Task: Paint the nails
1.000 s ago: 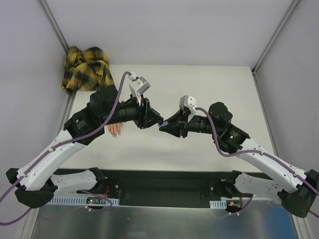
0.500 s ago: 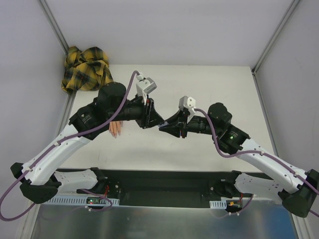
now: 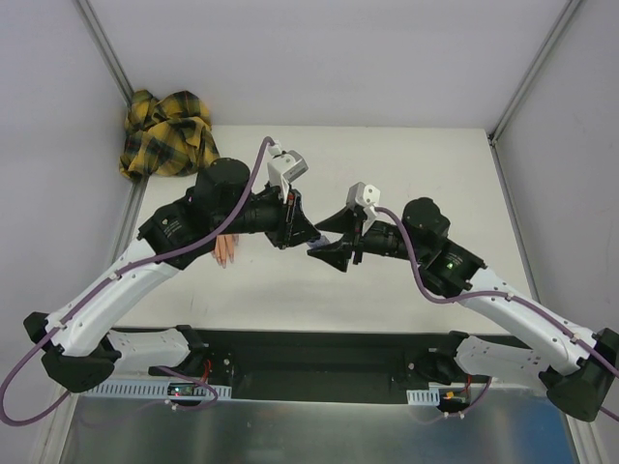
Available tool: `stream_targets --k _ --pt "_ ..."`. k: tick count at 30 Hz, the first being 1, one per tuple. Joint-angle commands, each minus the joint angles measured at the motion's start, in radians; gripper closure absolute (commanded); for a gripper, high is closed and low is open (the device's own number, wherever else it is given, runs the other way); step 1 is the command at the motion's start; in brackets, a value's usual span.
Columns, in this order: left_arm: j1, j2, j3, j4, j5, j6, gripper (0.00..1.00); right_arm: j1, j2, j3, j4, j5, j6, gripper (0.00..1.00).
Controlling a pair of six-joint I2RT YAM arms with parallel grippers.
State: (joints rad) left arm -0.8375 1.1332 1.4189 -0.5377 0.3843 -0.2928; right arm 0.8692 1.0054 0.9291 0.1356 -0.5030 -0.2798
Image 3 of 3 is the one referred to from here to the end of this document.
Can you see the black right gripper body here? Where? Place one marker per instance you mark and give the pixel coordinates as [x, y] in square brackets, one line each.
[359, 240]

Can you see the yellow plaid shirt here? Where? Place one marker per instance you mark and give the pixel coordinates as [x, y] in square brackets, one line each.
[169, 137]

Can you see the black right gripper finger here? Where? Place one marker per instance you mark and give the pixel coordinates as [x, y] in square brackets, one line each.
[336, 255]
[345, 222]

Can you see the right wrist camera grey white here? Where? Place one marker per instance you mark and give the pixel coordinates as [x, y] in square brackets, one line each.
[365, 197]

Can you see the mannequin hand with long nails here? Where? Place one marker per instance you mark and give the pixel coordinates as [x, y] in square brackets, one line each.
[224, 250]

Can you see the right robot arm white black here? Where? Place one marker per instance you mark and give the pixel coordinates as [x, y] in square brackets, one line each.
[574, 366]

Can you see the aluminium corner post right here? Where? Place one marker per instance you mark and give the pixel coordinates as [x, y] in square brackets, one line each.
[557, 31]

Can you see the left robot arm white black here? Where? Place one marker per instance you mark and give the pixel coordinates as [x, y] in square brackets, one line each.
[81, 347]

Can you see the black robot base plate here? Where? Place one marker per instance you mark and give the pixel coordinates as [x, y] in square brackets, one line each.
[374, 368]

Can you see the white slotted cable duct right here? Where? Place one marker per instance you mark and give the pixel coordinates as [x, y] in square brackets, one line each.
[430, 397]

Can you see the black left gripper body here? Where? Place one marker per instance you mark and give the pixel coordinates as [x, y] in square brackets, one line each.
[286, 218]

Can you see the aluminium corner post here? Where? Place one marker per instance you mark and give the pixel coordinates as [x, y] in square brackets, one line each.
[103, 44]
[557, 31]

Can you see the white slotted cable duct left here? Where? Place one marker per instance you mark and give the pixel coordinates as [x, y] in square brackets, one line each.
[158, 389]

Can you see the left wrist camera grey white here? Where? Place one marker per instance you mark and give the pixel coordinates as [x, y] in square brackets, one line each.
[284, 168]

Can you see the white slotted cable duct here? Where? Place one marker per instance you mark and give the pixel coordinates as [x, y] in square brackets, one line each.
[158, 389]
[430, 397]

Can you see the aluminium corner post left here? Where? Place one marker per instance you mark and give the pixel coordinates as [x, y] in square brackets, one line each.
[103, 44]

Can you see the purple nail polish bottle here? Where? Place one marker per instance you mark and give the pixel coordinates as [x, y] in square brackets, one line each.
[320, 242]

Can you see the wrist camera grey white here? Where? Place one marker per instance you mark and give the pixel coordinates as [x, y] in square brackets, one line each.
[365, 197]
[284, 168]

